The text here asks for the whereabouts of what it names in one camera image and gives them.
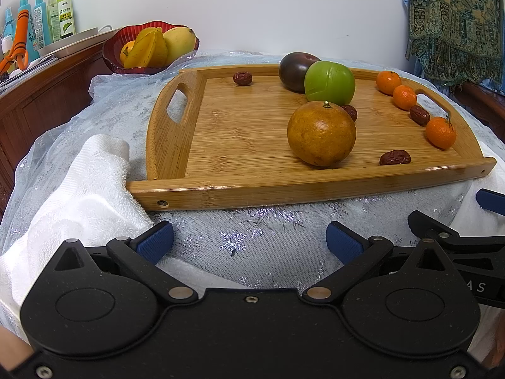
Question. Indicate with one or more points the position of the pale green spray bottle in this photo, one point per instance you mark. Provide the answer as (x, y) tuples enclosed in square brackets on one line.
[(52, 19)]

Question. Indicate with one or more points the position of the yellow star fruit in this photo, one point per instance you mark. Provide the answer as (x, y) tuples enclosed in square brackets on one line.
[(148, 49)]

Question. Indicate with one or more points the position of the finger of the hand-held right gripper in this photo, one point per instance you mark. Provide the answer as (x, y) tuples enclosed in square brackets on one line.
[(491, 201), (453, 241)]

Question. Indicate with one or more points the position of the wooden bamboo tray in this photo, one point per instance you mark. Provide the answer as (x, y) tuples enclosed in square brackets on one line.
[(236, 134)]

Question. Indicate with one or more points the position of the dark purple round fruit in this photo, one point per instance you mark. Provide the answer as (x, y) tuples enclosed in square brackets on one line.
[(294, 71)]

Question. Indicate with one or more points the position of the dark wooden stool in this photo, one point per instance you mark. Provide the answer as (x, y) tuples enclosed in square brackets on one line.
[(485, 106)]

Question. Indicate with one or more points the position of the green apple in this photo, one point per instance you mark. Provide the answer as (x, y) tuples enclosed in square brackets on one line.
[(329, 83)]

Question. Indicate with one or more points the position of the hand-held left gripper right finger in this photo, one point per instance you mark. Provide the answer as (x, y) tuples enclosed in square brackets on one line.
[(344, 241)]

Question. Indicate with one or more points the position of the wooden cabinet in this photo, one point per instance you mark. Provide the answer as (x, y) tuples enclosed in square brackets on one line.
[(47, 98)]

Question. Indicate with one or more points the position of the person's leg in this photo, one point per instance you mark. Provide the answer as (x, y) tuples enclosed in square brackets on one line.
[(12, 347)]

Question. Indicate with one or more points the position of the red date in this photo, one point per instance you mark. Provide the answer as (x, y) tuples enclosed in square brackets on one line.
[(351, 112), (395, 158), (242, 79), (419, 115)]

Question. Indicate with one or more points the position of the green patterned shawl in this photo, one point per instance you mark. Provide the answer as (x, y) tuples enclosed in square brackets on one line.
[(457, 19)]

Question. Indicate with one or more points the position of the white towel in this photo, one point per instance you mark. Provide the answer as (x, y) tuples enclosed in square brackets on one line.
[(79, 189)]

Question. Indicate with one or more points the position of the small tangerine with stem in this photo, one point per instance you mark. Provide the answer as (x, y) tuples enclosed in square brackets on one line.
[(441, 134)]

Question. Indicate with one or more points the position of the red fruit bowl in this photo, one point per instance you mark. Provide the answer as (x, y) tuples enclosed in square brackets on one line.
[(114, 61)]

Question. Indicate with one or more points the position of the small teal spray bottle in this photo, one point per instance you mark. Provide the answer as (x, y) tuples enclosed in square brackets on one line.
[(8, 27)]

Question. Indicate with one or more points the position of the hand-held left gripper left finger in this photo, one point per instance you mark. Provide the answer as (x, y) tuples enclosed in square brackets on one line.
[(156, 241)]

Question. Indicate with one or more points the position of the yellow mango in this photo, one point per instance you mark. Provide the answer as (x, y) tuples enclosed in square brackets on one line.
[(181, 43)]

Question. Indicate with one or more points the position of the large brownish orange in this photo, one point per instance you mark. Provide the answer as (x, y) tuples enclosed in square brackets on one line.
[(321, 134)]

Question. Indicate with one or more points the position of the white papers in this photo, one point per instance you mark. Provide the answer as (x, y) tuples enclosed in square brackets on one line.
[(27, 69)]

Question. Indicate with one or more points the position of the blue spray bottle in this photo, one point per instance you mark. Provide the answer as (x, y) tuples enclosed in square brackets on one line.
[(24, 8), (39, 23)]

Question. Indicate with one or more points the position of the small orange fruit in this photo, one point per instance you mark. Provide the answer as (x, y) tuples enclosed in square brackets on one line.
[(127, 53)]

